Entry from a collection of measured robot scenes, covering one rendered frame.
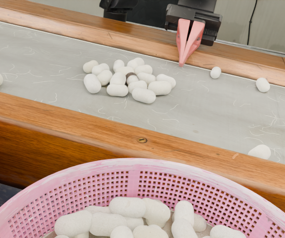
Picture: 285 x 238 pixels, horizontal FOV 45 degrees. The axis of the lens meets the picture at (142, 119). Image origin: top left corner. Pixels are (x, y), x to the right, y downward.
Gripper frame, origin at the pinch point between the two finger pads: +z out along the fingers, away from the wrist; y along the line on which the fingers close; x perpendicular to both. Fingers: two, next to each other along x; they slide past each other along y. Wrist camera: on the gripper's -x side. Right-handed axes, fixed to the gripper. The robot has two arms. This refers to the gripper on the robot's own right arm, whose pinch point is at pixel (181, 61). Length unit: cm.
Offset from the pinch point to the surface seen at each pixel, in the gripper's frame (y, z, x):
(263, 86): 14.6, 1.7, -0.9
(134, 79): -5.8, 9.5, -7.9
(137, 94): -4.3, 12.9, -10.4
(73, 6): -94, -112, 152
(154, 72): -4.0, 3.9, -1.0
